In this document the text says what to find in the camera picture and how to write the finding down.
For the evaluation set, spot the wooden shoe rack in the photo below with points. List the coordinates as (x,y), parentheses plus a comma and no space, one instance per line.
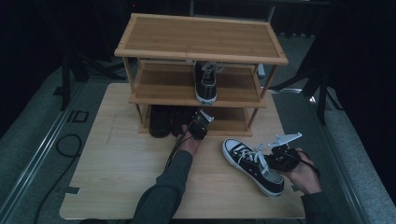
(199,40)

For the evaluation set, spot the black and white sneaker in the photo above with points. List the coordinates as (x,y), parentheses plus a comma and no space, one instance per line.
(205,87)
(249,161)

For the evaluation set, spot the person's left hand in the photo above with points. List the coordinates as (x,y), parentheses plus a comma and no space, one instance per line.
(191,146)

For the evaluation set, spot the black shoe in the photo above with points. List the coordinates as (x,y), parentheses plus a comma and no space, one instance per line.
(179,121)
(159,123)

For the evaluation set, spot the metal floor rail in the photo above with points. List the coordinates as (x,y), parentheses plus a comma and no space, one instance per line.
(40,149)
(339,168)

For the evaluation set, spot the black metal stand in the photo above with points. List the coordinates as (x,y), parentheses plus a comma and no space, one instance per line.
(322,96)
(65,84)

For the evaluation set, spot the small white object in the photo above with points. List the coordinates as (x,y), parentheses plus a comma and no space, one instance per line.
(261,71)

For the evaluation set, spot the person's right hand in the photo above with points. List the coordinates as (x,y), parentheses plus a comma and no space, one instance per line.
(306,179)

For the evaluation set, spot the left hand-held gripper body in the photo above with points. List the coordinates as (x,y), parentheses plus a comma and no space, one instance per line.
(199,129)

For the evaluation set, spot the grey metal frame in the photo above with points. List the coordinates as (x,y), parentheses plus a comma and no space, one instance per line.
(271,14)

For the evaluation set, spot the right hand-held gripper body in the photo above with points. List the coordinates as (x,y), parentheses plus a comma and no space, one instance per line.
(285,160)

